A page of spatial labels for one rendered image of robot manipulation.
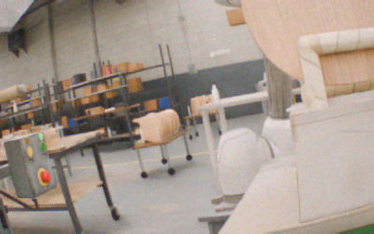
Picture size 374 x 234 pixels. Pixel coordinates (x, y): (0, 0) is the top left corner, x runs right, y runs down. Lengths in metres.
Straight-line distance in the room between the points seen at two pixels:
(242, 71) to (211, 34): 1.30
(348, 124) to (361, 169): 0.08
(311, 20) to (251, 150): 0.97
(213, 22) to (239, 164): 10.72
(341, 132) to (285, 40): 0.17
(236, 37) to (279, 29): 11.37
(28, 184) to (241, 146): 0.76
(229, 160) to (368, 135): 0.99
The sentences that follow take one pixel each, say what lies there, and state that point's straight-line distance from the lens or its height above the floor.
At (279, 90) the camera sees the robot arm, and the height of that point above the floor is 1.08.
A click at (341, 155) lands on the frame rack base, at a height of 1.03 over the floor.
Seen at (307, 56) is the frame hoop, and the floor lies 1.18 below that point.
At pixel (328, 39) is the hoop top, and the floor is 1.20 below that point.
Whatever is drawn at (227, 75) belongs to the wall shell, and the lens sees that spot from 12.09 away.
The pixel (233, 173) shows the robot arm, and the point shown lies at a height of 0.84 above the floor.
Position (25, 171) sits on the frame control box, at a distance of 1.36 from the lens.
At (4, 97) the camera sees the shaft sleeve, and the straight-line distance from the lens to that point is 1.10.
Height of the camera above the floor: 1.17
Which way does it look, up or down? 4 degrees down
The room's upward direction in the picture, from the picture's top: 11 degrees counter-clockwise
